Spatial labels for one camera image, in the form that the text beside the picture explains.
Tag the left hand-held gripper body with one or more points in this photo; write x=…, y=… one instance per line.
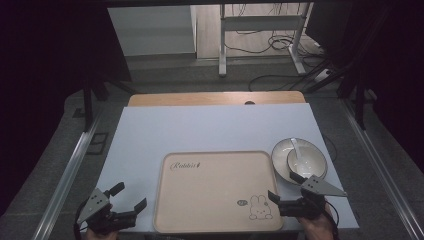
x=95, y=205

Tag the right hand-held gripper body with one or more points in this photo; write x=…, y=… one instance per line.
x=316, y=188

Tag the white ceramic bowl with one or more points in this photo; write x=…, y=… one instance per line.
x=313, y=160

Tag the white ceramic spoon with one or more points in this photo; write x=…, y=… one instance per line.
x=295, y=146

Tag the beige tray with rabbit print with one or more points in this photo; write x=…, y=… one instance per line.
x=213, y=193

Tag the person's left hand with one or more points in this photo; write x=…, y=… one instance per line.
x=101, y=236

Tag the person's right hand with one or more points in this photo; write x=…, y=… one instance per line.
x=318, y=228

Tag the black stand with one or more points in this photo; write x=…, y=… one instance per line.
x=360, y=106
x=88, y=106

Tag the white board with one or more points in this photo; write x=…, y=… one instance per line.
x=200, y=130

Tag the white power strip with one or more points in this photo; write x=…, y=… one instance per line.
x=322, y=75

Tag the wooden table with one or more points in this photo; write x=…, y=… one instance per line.
x=200, y=99

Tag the white cabinet panel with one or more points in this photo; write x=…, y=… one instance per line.
x=150, y=30

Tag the metal rail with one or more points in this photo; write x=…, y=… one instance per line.
x=383, y=173
x=63, y=180

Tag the white metal desk frame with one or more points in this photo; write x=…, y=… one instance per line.
x=260, y=22

